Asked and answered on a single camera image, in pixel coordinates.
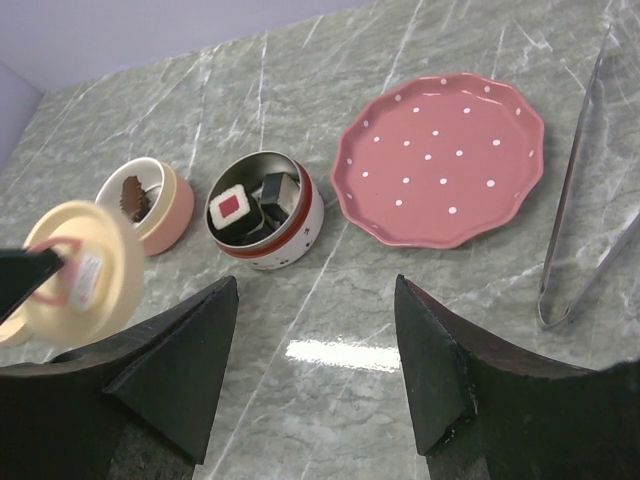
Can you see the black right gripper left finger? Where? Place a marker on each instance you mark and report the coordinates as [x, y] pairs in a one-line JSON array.
[[136, 405]]

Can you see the sushi roll red centre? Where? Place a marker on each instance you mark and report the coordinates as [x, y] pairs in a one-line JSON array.
[[234, 213]]

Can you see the steel bowl red band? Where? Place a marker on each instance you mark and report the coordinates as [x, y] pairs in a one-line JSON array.
[[272, 245]]

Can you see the brown ridged food piece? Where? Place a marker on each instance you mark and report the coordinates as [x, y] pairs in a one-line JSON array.
[[134, 202]]

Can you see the cream lid with label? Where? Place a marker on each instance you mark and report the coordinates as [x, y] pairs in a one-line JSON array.
[[97, 288]]

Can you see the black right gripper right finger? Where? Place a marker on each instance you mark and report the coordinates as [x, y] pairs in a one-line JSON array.
[[484, 408]]

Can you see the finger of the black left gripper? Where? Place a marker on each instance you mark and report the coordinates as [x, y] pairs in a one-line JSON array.
[[22, 273]]

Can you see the sushi roll white top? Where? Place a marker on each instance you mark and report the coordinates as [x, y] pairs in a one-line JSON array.
[[279, 196]]

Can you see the pink octagonal plate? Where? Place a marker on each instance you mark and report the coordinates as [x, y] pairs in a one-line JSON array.
[[439, 161]]

